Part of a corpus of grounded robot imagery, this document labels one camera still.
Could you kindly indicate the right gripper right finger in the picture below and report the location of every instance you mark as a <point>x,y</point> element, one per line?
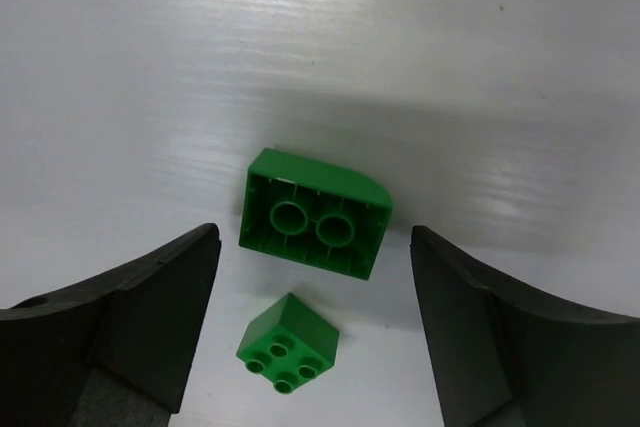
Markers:
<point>505,353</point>

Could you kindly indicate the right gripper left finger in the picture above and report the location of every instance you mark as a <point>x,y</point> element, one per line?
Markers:
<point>115,349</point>

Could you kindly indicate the green small lego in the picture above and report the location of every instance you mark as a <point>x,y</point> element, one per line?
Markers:
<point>289,344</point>

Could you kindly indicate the green lego with holes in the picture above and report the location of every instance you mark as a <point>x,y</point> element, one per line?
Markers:
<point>314,213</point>

